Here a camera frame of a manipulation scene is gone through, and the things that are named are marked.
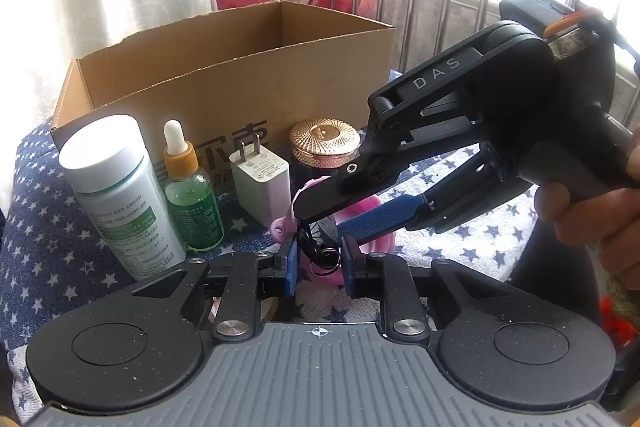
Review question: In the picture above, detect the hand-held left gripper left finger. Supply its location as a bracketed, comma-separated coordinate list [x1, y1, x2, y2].
[131, 239, 301, 344]

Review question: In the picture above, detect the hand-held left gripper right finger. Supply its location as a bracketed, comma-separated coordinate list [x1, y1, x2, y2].
[341, 237, 506, 344]

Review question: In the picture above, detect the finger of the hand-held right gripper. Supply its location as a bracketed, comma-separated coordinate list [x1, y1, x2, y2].
[344, 142, 503, 244]
[292, 92, 483, 224]

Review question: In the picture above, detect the black key fob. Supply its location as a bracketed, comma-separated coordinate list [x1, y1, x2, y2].
[299, 217, 343, 268]

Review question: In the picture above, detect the dark jar with rose-gold lid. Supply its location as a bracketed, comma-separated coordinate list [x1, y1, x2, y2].
[288, 118, 362, 188]

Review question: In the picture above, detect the white charger plug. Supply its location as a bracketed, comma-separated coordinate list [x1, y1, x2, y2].
[229, 133, 292, 234]

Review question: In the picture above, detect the green dropper bottle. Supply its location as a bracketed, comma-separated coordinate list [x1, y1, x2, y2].
[162, 119, 225, 253]

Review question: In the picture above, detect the brown cardboard box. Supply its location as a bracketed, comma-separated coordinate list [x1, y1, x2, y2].
[50, 0, 397, 208]

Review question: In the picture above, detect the person's right hand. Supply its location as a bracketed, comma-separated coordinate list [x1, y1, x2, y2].
[534, 183, 640, 293]

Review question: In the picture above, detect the white medicine bottle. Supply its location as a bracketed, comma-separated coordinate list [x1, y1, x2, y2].
[58, 114, 188, 282]

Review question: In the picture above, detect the blue star-print blanket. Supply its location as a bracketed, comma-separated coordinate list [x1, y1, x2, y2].
[0, 119, 538, 427]

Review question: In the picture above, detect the red plastic item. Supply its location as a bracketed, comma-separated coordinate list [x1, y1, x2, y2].
[597, 277, 640, 350]

